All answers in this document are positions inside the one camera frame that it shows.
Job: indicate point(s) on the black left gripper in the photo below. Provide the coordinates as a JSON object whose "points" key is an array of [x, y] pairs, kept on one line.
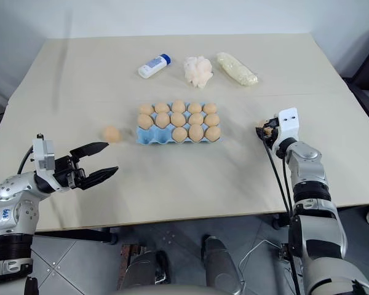
{"points": [[66, 173]]}

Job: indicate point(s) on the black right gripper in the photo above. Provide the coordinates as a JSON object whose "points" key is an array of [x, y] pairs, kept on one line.
{"points": [[275, 123]]}

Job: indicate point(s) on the brown egg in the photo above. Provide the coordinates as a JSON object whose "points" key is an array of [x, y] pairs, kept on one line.
{"points": [[211, 120], [209, 108], [111, 134], [145, 120], [162, 120], [177, 119], [213, 133], [180, 134], [178, 106], [162, 107], [260, 123], [196, 132], [146, 109], [194, 107], [196, 119]]}

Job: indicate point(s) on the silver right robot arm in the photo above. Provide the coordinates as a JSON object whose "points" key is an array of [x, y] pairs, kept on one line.
{"points": [[310, 196]]}

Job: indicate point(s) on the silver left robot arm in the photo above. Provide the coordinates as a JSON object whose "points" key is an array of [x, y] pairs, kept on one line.
{"points": [[13, 196]]}

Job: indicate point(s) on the blue egg carton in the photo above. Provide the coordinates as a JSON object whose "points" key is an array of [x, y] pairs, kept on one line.
{"points": [[150, 135]]}

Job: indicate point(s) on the clear bag of pale grains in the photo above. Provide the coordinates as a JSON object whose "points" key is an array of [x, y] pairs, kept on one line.
{"points": [[236, 69]]}

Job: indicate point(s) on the crumpled white plastic bag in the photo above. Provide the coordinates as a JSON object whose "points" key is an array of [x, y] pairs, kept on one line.
{"points": [[197, 71]]}

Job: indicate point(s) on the white bottle with blue cap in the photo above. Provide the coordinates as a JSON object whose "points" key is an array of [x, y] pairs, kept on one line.
{"points": [[153, 66]]}

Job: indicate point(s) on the grey rounded robot leg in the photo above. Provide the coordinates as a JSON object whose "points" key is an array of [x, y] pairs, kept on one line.
{"points": [[218, 264], [144, 270]]}

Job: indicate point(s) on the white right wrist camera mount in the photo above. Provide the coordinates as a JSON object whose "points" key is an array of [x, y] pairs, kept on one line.
{"points": [[289, 121]]}

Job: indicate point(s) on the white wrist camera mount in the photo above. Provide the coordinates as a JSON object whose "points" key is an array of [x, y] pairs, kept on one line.
{"points": [[43, 153], [289, 121]]}

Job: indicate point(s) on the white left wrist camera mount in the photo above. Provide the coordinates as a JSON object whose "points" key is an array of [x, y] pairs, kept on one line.
{"points": [[43, 153]]}

